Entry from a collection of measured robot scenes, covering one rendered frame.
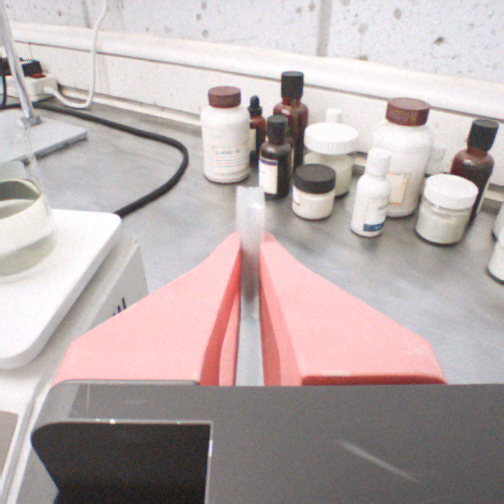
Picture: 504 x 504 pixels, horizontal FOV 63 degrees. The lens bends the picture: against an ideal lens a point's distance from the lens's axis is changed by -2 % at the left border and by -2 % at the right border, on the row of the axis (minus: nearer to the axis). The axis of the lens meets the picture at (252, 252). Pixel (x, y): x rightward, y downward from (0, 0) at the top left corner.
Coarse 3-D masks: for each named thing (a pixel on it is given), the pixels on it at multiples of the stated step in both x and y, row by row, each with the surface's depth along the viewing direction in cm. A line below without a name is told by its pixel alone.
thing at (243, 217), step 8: (240, 192) 11; (248, 192) 11; (240, 200) 11; (248, 200) 11; (240, 208) 11; (240, 216) 11; (248, 216) 11; (240, 224) 11; (248, 224) 11; (240, 232) 11; (248, 232) 11; (240, 240) 11; (248, 240) 11; (240, 248) 11; (248, 248) 11; (240, 256) 11; (248, 256) 12; (240, 264) 12; (248, 264) 12; (248, 272) 12; (248, 280) 12; (248, 288) 12; (248, 296) 12; (248, 304) 13; (248, 312) 13
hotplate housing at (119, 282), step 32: (128, 256) 27; (96, 288) 24; (128, 288) 27; (64, 320) 22; (96, 320) 23; (64, 352) 21; (0, 384) 18; (32, 384) 18; (32, 416) 18; (32, 448) 18; (32, 480) 18
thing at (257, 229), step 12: (252, 192) 11; (264, 204) 11; (252, 216) 11; (264, 216) 11; (252, 228) 11; (264, 228) 11; (252, 240) 11; (264, 240) 11; (252, 252) 11; (252, 264) 12; (252, 276) 12; (252, 288) 12; (252, 300) 12; (252, 312) 13
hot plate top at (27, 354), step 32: (64, 224) 26; (96, 224) 26; (64, 256) 23; (96, 256) 23; (0, 288) 21; (32, 288) 21; (64, 288) 21; (0, 320) 19; (32, 320) 19; (0, 352) 18; (32, 352) 18
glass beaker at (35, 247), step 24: (0, 120) 21; (0, 144) 22; (24, 144) 19; (0, 168) 18; (24, 168) 19; (0, 192) 19; (24, 192) 20; (0, 216) 19; (24, 216) 20; (48, 216) 22; (0, 240) 20; (24, 240) 20; (48, 240) 22; (0, 264) 20; (24, 264) 21; (48, 264) 22
